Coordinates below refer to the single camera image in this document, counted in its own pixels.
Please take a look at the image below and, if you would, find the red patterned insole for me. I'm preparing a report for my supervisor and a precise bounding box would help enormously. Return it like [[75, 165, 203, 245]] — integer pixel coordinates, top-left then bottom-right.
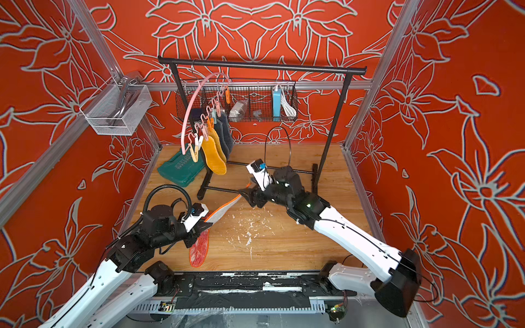
[[189, 230, 209, 268]]

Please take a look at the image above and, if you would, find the yellow insole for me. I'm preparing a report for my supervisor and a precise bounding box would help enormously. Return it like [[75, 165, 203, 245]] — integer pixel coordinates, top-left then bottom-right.
[[208, 127, 227, 163], [201, 136, 227, 175]]

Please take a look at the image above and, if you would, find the blue box in basket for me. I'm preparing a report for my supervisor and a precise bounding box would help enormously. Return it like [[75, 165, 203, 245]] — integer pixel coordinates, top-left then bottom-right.
[[272, 86, 282, 122]]

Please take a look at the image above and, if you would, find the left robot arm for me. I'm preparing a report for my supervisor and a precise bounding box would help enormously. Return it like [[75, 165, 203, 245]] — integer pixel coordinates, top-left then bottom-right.
[[42, 184, 211, 327]]

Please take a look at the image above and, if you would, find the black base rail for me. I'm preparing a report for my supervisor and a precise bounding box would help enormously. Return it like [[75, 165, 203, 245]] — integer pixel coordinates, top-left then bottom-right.
[[150, 271, 356, 313]]

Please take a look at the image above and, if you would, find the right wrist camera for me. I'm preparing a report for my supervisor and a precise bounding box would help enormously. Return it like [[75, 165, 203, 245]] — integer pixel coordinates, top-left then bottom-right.
[[246, 159, 273, 191]]

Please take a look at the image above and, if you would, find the white cable in basket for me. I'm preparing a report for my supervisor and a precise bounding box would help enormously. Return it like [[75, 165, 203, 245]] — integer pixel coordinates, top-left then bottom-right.
[[281, 95, 298, 120]]

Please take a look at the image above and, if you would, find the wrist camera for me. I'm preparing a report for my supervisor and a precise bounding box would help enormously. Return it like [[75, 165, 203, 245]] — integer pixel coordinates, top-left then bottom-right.
[[182, 203, 209, 232], [246, 159, 273, 191]]

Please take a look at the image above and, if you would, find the dark grey insole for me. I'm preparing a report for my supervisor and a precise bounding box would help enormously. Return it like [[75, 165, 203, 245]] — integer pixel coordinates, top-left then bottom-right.
[[215, 115, 231, 159], [222, 112, 234, 153]]

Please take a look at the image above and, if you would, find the black wire basket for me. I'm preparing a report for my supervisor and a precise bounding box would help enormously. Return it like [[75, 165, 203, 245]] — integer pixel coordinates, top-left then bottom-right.
[[175, 80, 299, 122]]

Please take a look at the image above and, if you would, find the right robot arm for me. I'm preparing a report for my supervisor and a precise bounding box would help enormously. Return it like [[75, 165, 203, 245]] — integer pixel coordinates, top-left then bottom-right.
[[239, 159, 422, 318]]

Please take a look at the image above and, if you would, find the black garment rack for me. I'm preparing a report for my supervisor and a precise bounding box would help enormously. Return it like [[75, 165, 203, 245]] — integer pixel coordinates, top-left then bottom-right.
[[157, 56, 367, 201]]

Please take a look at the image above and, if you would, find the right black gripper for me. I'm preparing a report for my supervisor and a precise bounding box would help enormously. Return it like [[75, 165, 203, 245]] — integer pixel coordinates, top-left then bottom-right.
[[238, 179, 297, 213]]

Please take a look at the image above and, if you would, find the white mesh basket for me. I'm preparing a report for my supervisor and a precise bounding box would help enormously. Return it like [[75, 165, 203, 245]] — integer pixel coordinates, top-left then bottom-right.
[[81, 71, 153, 136]]

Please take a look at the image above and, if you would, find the green tool case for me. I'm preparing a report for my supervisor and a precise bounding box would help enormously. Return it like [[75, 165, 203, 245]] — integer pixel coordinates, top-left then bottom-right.
[[157, 150, 205, 187]]

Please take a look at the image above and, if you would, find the pink clip hanger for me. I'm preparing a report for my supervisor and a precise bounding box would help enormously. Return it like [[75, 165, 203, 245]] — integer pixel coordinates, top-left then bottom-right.
[[180, 72, 231, 163]]

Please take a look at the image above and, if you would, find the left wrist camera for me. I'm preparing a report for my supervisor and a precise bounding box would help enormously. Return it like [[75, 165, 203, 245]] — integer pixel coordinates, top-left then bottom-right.
[[182, 203, 209, 232]]

